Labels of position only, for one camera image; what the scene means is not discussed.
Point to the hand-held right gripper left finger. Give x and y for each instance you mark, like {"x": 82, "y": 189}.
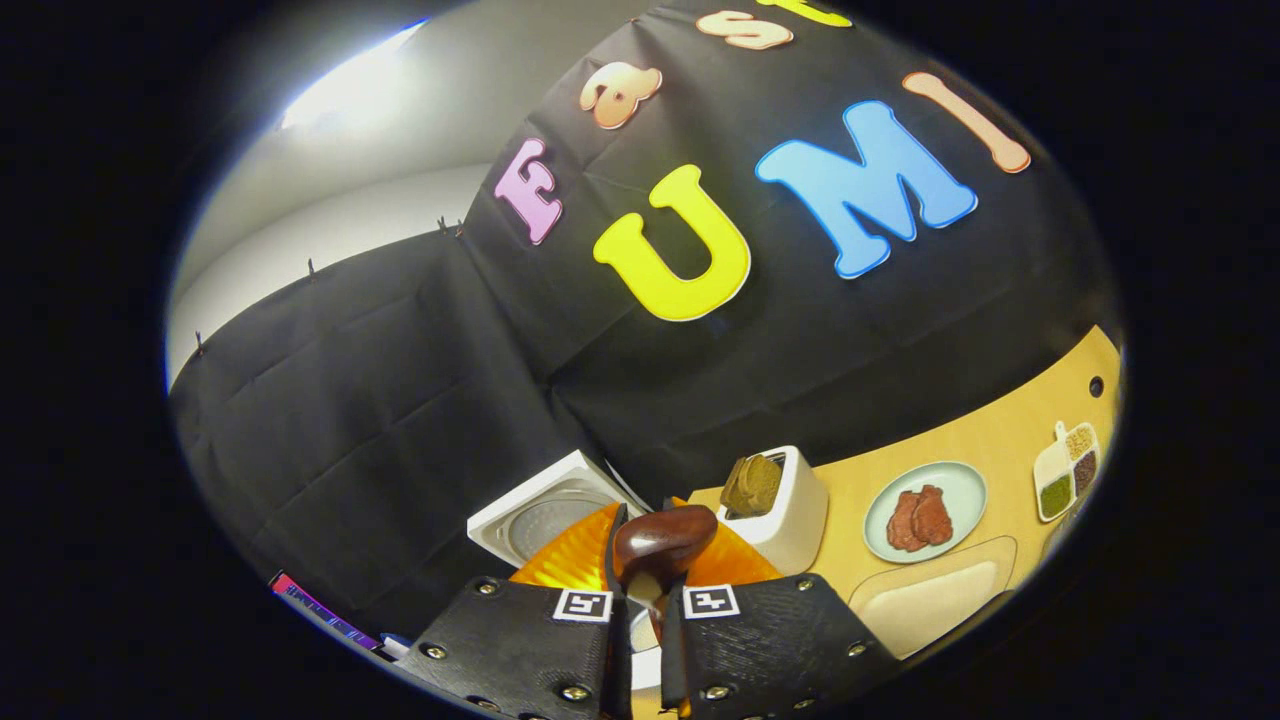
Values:
{"x": 530, "y": 650}

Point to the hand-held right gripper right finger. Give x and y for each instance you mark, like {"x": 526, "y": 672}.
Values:
{"x": 760, "y": 650}

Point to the white rice cooker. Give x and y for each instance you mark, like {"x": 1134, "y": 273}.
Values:
{"x": 545, "y": 515}

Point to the brown wooden spoon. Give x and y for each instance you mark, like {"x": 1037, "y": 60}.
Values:
{"x": 665, "y": 540}

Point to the white toaster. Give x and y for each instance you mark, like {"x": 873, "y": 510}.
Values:
{"x": 795, "y": 510}

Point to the brown bread slice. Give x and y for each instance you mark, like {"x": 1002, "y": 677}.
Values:
{"x": 770, "y": 480}
{"x": 740, "y": 487}

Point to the red meat slice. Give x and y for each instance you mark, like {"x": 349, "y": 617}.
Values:
{"x": 935, "y": 515}
{"x": 903, "y": 525}

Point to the pale green plate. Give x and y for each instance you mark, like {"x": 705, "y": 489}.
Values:
{"x": 965, "y": 495}

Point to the black backdrop cloth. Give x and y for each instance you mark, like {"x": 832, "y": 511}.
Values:
{"x": 400, "y": 400}

